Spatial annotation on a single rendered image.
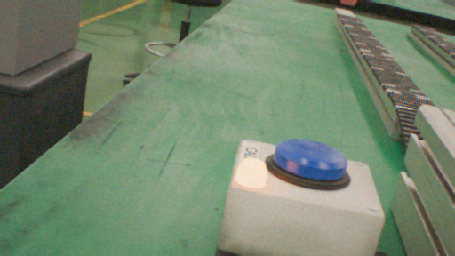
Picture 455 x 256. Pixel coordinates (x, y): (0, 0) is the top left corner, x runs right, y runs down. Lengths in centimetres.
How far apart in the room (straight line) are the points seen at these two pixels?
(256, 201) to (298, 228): 3
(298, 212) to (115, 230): 12
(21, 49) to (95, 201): 29
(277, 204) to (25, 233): 14
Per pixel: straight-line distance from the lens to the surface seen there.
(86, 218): 40
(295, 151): 35
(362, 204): 34
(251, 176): 32
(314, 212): 33
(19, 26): 67
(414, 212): 44
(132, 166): 49
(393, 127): 70
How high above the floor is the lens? 96
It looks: 18 degrees down
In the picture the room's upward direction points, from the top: 11 degrees clockwise
